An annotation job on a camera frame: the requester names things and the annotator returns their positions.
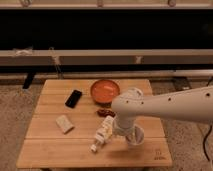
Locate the wooden table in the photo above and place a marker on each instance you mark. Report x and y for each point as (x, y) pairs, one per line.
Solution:
(46, 146)

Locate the white plastic bottle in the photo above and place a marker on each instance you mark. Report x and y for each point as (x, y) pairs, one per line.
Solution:
(103, 134)

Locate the orange ceramic bowl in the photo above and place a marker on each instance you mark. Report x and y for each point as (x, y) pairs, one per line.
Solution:
(104, 91)

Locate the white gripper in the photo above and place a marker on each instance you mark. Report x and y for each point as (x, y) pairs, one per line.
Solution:
(120, 130)

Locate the black smartphone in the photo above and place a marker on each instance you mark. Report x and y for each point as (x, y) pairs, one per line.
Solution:
(73, 99)

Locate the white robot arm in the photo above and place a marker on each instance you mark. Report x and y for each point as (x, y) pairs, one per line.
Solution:
(194, 105)

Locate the dark red small object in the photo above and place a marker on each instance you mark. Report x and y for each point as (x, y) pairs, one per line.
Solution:
(105, 113)

